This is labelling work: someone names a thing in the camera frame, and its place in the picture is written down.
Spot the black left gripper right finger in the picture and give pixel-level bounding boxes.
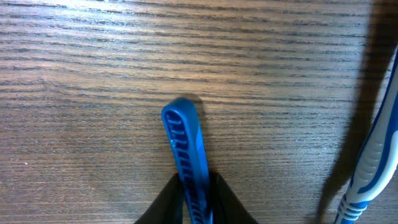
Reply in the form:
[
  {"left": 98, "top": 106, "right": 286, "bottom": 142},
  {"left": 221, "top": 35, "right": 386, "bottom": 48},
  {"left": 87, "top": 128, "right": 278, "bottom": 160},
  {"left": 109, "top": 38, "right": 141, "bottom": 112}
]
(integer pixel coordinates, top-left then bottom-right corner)
[{"left": 208, "top": 171, "right": 258, "bottom": 224}]

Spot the blue disposable razor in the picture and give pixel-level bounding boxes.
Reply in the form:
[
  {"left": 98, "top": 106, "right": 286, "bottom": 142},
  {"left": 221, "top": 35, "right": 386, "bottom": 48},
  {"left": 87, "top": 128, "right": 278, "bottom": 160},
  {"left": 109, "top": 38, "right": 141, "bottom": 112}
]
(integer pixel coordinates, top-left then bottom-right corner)
[{"left": 162, "top": 98, "right": 213, "bottom": 224}]

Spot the blue white toothbrush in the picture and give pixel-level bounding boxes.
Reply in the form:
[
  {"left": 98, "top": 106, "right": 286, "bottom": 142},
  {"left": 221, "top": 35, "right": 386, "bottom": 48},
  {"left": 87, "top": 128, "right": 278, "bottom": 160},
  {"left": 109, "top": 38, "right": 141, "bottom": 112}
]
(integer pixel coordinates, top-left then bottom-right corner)
[{"left": 334, "top": 58, "right": 397, "bottom": 224}]

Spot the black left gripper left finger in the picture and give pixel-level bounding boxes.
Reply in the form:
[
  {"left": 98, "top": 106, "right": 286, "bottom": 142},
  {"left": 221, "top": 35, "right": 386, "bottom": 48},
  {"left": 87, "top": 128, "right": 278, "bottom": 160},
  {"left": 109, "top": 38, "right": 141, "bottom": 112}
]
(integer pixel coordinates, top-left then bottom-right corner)
[{"left": 134, "top": 174, "right": 184, "bottom": 224}]

